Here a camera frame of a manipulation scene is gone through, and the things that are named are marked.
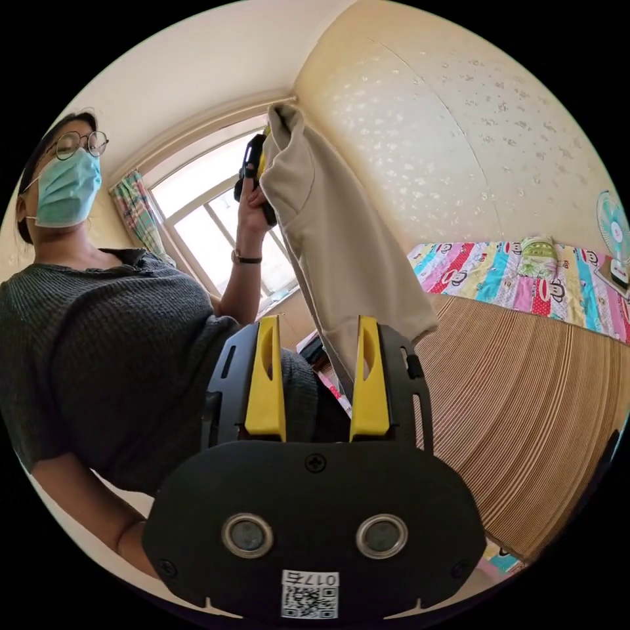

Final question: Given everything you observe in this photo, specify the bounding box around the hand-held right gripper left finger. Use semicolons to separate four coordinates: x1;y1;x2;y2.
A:
244;314;287;442

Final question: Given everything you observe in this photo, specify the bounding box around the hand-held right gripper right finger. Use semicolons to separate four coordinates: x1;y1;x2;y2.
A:
350;315;392;442

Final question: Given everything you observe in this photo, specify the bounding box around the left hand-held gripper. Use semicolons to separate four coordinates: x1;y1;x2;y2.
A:
234;125;278;228

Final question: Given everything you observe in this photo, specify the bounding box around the white long sleeve shirt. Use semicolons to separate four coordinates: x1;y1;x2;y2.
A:
259;103;440;412

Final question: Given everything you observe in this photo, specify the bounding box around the person's right forearm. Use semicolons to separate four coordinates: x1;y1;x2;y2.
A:
115;517;164;583

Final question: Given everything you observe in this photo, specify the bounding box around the person's left forearm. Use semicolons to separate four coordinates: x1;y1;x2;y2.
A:
216;248;268;327

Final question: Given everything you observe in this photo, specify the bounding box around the person's left hand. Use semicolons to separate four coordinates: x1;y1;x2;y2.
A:
236;184;274;258

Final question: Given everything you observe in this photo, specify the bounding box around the window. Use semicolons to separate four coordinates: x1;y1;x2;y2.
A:
146;114;302;302

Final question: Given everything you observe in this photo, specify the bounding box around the checked pastel curtain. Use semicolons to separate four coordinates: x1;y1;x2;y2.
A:
110;169;169;263

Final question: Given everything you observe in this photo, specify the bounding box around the bed with woven mat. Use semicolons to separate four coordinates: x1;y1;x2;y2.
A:
295;240;630;579

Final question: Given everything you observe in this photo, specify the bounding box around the person's body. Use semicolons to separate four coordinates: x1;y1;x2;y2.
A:
0;112;356;499

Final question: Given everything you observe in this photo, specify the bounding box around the green floral pillow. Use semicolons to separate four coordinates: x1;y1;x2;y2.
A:
518;236;560;278

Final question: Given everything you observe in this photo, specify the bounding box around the teal table fan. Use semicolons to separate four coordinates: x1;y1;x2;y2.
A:
595;189;630;292

